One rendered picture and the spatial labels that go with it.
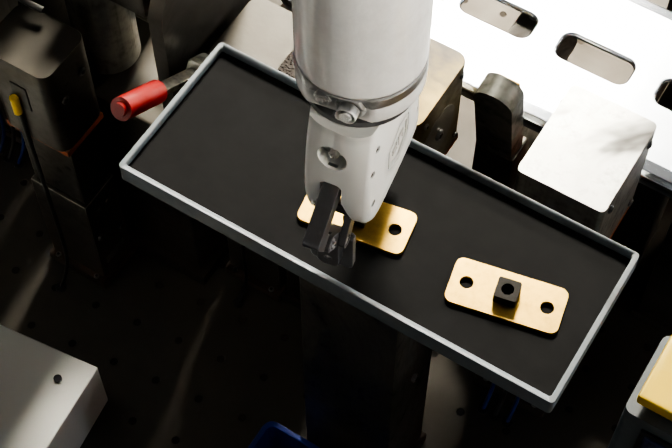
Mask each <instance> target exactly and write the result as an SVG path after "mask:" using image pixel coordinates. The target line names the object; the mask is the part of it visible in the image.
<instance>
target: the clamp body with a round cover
mask: <svg viewBox="0 0 672 448"><path fill-rule="evenodd" d="M464 68H465V57H464V55H463V54H462V53H461V52H459V51H457V50H455V49H453V48H451V47H449V46H447V45H445V44H443V43H441V42H439V41H437V40H434V39H432V38H430V47H429V61H428V72H427V79H426V83H425V86H424V88H423V90H422V92H421V94H420V95H419V116H418V122H417V126H416V129H415V132H414V134H413V137H412V139H414V140H416V141H418V142H420V143H422V144H424V145H426V146H428V147H430V148H432V149H434V150H436V151H438V152H440V153H442V154H444V155H446V154H447V153H448V151H449V150H450V148H451V147H452V146H453V144H454V143H455V141H456V140H457V138H458V133H457V132H456V131H457V123H458V115H459V107H460V99H461V91H462V83H463V78H464V76H465V74H464Z"/></svg>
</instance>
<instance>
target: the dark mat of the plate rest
mask: <svg viewBox="0 0 672 448"><path fill-rule="evenodd" d="M310 107H311V104H310V103H309V101H307V100H306V99H305V97H304V96H303V95H302V93H301V91H299V90H297V89H295V88H293V87H291V86H289V85H287V84H285V83H283V82H281V81H279V80H277V79H275V78H273V77H271V76H269V75H267V74H265V73H264V72H262V71H260V70H258V69H256V68H254V67H252V66H250V65H248V64H246V63H244V62H242V61H240V60H238V59H236V58H234V57H232V56H230V55H228V54H226V53H224V52H222V53H221V54H220V55H219V56H218V57H217V59H216V60H215V61H214V62H213V63H212V65H211V66H210V67H209V68H208V70H207V71H206V72H205V73H204V74H203V76H202V77H201V78H200V79H199V80H198V82H197V83H196V84H195V85H194V87H193V88H192V89H191V90H190V91H189V93H188V94H187V95H186V96H185V98H184V99H183V100H182V101H181V102H180V104H179V105H178V106H177V107H176V108H175V110H174V111H173V112H172V113H171V115H170V116H169V117H168V118H167V119H166V121H165V122H164V123H163V124H162V125H161V127H160V128H159V129H158V130H157V132H156V133H155V134H154V135H153V136H152V138H151V139H150V140H149V141H148V143H147V144H146V145H145V146H144V147H143V149H142V150H141V151H140V152H139V153H138V155H137V156H136V157H135V158H134V160H133V161H132V162H131V163H130V164H129V167H131V168H133V169H135V170H137V171H138V172H140V173H142V174H144V175H146V176H148V177H149V178H151V179H153V180H155V181H157V182H159V183H160V184H162V185H164V186H166V187H168V188H170V189H171V190H173V191H175V192H177V193H179V194H181V195H182V196H184V197H186V198H188V199H190V200H191V201H193V202H195V203H197V204H199V205H201V206H202V207H204V208H206V209H208V210H210V211H212V212H213V213H215V214H217V215H219V216H221V217H223V218H224V219H226V220H228V221H230V222H232V223H234V224H235V225H237V226H239V227H241V228H243V229H244V230H246V231H248V232H250V233H252V234H254V235H255V236H257V237H259V238H261V239H263V240H265V241H266V242H268V243H270V244H272V245H274V246H276V247H277V248H279V249H281V250H283V251H285V252H287V253H288V254H290V255H292V256H294V257H296V258H297V259H299V260H301V261H303V262H305V263H307V264H308V265H310V266H312V267H314V268H316V269H318V270H319V271H321V272H323V273H325V274H327V275H329V276H330V277H332V278H334V279H336V280H338V281H340V282H341V283H343V284H345V285H347V286H349V287H350V288H352V289H354V290H356V291H358V292H360V293H361V294H363V295H365V296H367V297H369V298H371V299H372V300H374V301H376V302H378V303H380V304H382V305H383V306H385V307H387V308H389V309H391V310H393V311H394V312H396V313H398V314H400V315H402V316H403V317H405V318H407V319H409V320H411V321H413V322H414V323H416V324H418V325H420V326H422V327H424V328H425V329H427V330H429V331H431V332H433V333H435V334H436V335H438V336H440V337H442V338H444V339H446V340H447V341H449V342H451V343H453V344H455V345H456V346H458V347H460V348H462V349H464V350H466V351H467V352H469V353H471V354H473V355H475V356H477V357H478V358H480V359H482V360H484V361H486V362H488V363H489V364H491V365H493V366H495V367H497V368H499V369H500V370H502V371H504V372H506V373H508V374H509V375H511V376H513V377H515V378H517V379H519V380H520V381H522V382H524V383H526V384H528V385H530V386H531V387H533V388H535V389H537V390H539V391H541V392H542V393H544V394H546V395H548V396H551V395H552V394H553V392H554V391H555V389H556V387H557V385H558V384H559V382H560V380H561V379H562V377H563V375H564V374H565V372H566V370H567V368H568V367H569V365H570V363H571V362H572V360H573V358H574V356H575V355H576V353H577V351H578V350H579V348H580V346H581V344H582V343H583V341H584V339H585V338H586V336H587V334H588V333H589V331H590V329H591V327H592V326H593V324H594V322H595V321H596V319H597V317H598V315H599V314H600V312H601V310H602V309H603V307H604V305H605V304H606V302H607V300H608V298H609V297H610V295H611V293H612V292H613V290H614V288H615V286H616V285H617V283H618V281H619V280H620V278H621V276H622V274H623V273H624V271H625V269H626V268H627V266H628V264H629V263H630V261H631V259H629V258H627V257H625V256H623V255H621V254H619V253H617V252H615V251H613V250H611V249H609V248H607V247H605V246H603V245H601V244H599V243H597V242H595V241H593V240H591V239H589V238H587V237H585V236H583V235H581V234H580V233H578V232H576V231H574V230H572V229H570V228H568V227H566V226H564V225H562V224H560V223H558V222H556V221H554V220H552V219H550V218H548V217H546V216H544V215H542V214H540V213H538V212H536V211H534V210H532V209H530V208H528V207H527V206H525V205H523V204H521V203H519V202H517V201H515V200H513V199H511V198H509V197H507V196H505V195H503V194H501V193H499V192H497V191H495V190H493V189H491V188H489V187H487V186H485V185H483V184H481V183H479V182H477V181H475V180H474V179H472V178H470V177H468V176H466V175H464V174H462V173H460V172H458V171H456V170H454V169H452V168H450V167H448V166H446V165H444V164H442V163H440V162H438V161H436V160H434V159H432V158H430V157H428V156H426V155H424V154H422V153H421V152H419V151H417V150H415V149H413V148H411V147H409V146H408V148H407V151H406V153H405V155H404V157H403V159H402V162H401V164H400V166H399V168H398V170H397V172H396V175H395V177H394V179H393V181H392V183H391V185H390V187H389V189H388V192H387V194H386V196H385V198H384V200H383V202H385V203H388V204H391V205H394V206H397V207H400V208H402V209H405V210H408V211H411V212H413V213H415V214H416V216H417V222H416V225H415V227H414V229H413V232H412V234H411V236H410V238H409V241H408V243H407V245H406V247H405V249H404V252H403V253H402V254H401V255H398V256H395V255H391V254H389V253H386V252H383V251H380V250H378V249H375V248H372V247H369V246H366V245H364V244H361V243H358V242H356V251H355V262H354V265H353V267H352V268H349V267H346V266H343V265H340V264H338V265H337V266H332V265H329V264H327V263H324V262H322V261H321V260H320V259H319V258H318V256H316V255H314V254H313V253H312V252H311V249H310V248H307V247H305V246H302V242H303V239H304V236H305V233H306V230H307V227H308V224H305V223H302V222H300V221H299V219H298V217H297V213H298V211H299V209H300V207H301V205H302V203H303V201H304V199H305V197H306V195H307V194H306V187H305V155H306V141H307V131H308V122H309V114H310ZM460 258H467V259H471V260H474V261H477V262H480V263H483V264H487V265H490V266H493V267H496V268H499V269H503V270H506V271H509V272H512V273H515V274H519V275H522V276H525V277H528V278H531V279H535V280H538V281H541V282H544V283H547V284H551V285H554V286H557V287H560V288H563V289H565V290H566V291H567V292H568V300H567V303H566V306H565V309H564V313H563V316H562V319H561V322H560V325H559V328H558V331H557V333H556V334H554V335H547V334H544V333H541V332H537V331H534V330H531V329H528V328H525V327H522V326H519V325H515V324H512V323H509V322H506V321H503V320H500V319H497V318H494V317H490V316H487V315H484V314H481V313H478V312H475V311H472V310H468V309H465V308H462V307H459V306H456V305H453V304H450V303H448V302H447V301H446V300H445V297H444V296H445V291H446V289H447V286H448V283H449V280H450V278H451V275H452V272H453V269H454V267H455V264H456V262H457V260H458V259H460Z"/></svg>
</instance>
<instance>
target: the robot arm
mask: <svg viewBox="0 0 672 448"><path fill-rule="evenodd" d="M433 3H434V0H292V20H293V44H294V52H292V63H294V70H295V79H296V82H297V85H298V88H299V89H300V91H301V93H302V95H303V96H304V97H305V99H306V100H307V101H309V103H310V104H311V107H310V114H309V122H308V131H307V141H306V155H305V187H306V194H307V197H308V200H309V202H310V203H311V204H312V205H313V204H314V203H315V207H314V210H313V213H312V216H311V218H310V221H309V224H308V227H307V230H306V233H305V236H304V239H303V242H302V246H305V247H307V248H310V249H311V252H312V253H313V254H314V255H316V256H318V258H319V259H320V260H321V261H322V262H324V263H327V264H329V265H332V266H337V265H338V264H340V265H343V266H346V267H349V268H352V267H353V265H354V262H355V251H356V235H355V234H354V233H352V229H353V225H354V221H357V222H361V223H367V222H369V221H370V220H372V219H373V218H374V216H375V215H376V213H377V212H378V210H379V208H380V206H381V204H382V202H383V200H384V198H385V196H386V194H387V192H388V189H389V187H390V185H391V183H392V181H393V179H394V177H395V175H396V172H397V170H398V168H399V166H400V164H401V162H402V159H403V157H404V155H405V153H406V151H407V148H408V146H409V144H410V142H411V139H412V137H413V134H414V132H415V129H416V126H417V122H418V116H419V95H420V94H421V92H422V90H423V88H424V86H425V83H426V79H427V72H428V61H429V47H430V36H431V25H432V14H433ZM340 197H341V198H340ZM335 211H336V212H339V213H342V214H345V217H344V221H343V225H342V226H339V225H336V224H334V223H332V220H333V217H334V214H335Z"/></svg>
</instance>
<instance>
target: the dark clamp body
mask: <svg viewBox="0 0 672 448"><path fill-rule="evenodd" d="M221 42H222V43H225V44H227V45H229V46H231V47H233V48H235V49H237V50H239V51H241V52H243V53H245V54H247V55H249V56H251V57H253V58H254V59H256V60H258V61H260V62H262V63H264V64H266V65H268V66H270V67H272V68H274V69H276V70H277V69H278V67H279V66H280V65H281V64H282V62H283V61H284V60H285V59H286V57H287V56H288V55H289V54H290V52H291V51H292V50H293V48H294V44H293V20H292V12H290V11H288V10H286V9H284V8H282V7H280V6H278V5H276V4H274V3H272V2H270V1H268V0H251V1H250V2H248V4H247V5H246V6H245V7H244V8H243V10H242V11H241V12H240V13H239V14H238V16H237V17H236V18H235V19H234V20H233V22H232V23H231V24H230V25H229V27H228V28H227V29H226V30H225V31H224V33H223V34H222V35H221V36H220V37H219V39H218V40H217V41H216V42H215V43H214V45H213V46H212V47H211V48H210V49H209V51H208V52H207V53H206V54H208V55H209V54H210V53H211V52H212V51H213V50H214V48H215V47H216V46H217V45H218V44H219V43H221ZM227 240H228V247H229V255H230V261H229V262H228V264H227V265H226V267H225V269H226V273H228V274H229V275H231V276H233V277H235V278H236V279H238V280H240V281H242V282H244V283H243V287H242V290H241V293H240V295H239V297H237V298H235V299H234V300H233V305H234V306H235V307H237V308H240V307H242V306H243V305H244V299H243V296H244V294H245V291H246V287H247V285H249V286H251V287H253V288H254V289H256V290H258V291H260V292H262V293H263V294H265V295H267V296H269V297H270V298H272V299H274V300H276V301H278V302H280V301H281V300H282V294H283V293H284V292H285V290H286V289H287V274H286V269H285V268H283V267H281V266H279V265H277V264H276V263H274V262H272V261H270V260H268V259H267V258H265V257H263V256H261V255H259V254H258V253H256V252H254V251H252V250H250V249H248V248H247V247H245V246H243V245H241V244H239V243H238V242H236V241H234V240H232V239H230V238H228V237H227Z"/></svg>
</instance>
